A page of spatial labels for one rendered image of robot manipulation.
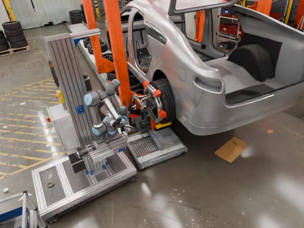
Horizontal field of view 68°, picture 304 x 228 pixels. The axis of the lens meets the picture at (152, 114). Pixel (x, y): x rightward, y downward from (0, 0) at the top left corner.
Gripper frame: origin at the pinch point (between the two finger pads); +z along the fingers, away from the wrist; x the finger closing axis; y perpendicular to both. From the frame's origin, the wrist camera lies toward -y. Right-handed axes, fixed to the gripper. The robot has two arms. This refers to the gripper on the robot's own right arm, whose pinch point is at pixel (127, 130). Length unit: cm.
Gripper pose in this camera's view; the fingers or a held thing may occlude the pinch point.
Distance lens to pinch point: 221.6
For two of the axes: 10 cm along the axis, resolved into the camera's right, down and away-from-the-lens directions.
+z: 7.1, 3.4, -6.1
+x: -7.0, 3.2, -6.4
